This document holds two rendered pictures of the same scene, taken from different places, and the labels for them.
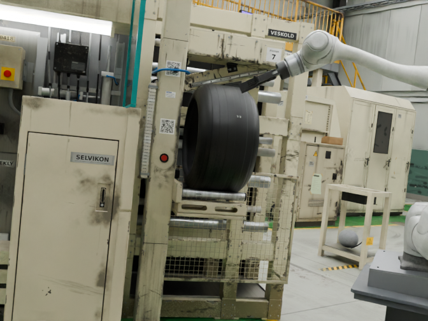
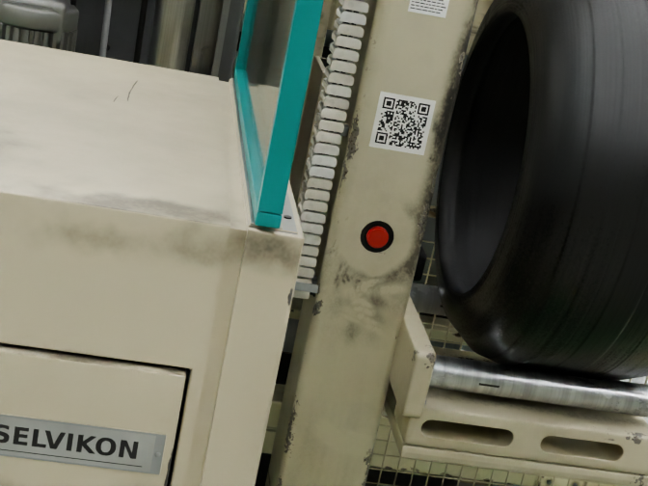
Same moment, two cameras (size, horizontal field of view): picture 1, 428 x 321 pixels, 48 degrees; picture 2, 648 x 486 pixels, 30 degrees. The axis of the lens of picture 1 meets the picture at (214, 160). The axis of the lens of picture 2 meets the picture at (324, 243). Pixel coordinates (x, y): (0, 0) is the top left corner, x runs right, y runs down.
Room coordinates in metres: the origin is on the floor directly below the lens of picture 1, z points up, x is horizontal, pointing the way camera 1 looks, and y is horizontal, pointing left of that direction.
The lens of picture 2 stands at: (0.88, 0.19, 1.54)
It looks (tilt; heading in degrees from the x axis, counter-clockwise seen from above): 18 degrees down; 5
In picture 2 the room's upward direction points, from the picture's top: 12 degrees clockwise
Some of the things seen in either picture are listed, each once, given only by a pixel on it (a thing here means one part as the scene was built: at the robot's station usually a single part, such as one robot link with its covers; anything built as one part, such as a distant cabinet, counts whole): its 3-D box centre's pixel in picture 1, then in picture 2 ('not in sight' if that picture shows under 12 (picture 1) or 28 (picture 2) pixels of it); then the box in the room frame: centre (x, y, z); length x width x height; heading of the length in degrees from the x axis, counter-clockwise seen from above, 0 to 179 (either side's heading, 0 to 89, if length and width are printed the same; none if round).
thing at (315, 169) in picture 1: (308, 183); not in sight; (7.43, -1.48, 0.62); 0.91 x 0.58 x 1.25; 126
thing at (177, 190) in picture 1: (173, 188); (397, 327); (2.55, 0.20, 0.90); 0.40 x 0.03 x 0.10; 14
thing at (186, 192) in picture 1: (213, 194); (540, 386); (2.46, -0.01, 0.90); 0.35 x 0.05 x 0.05; 104
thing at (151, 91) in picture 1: (149, 130); (332, 128); (2.47, 0.34, 1.19); 0.05 x 0.04 x 0.48; 14
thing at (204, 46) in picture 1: (229, 50); not in sight; (2.92, -0.02, 1.71); 0.61 x 0.25 x 0.15; 104
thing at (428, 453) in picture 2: (204, 209); (496, 405); (2.60, 0.03, 0.80); 0.37 x 0.36 x 0.02; 14
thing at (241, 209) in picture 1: (210, 207); (526, 426); (2.46, -0.01, 0.84); 0.36 x 0.09 x 0.06; 104
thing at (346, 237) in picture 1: (353, 225); not in sight; (5.18, -1.57, 0.40); 0.60 x 0.35 x 0.80; 36
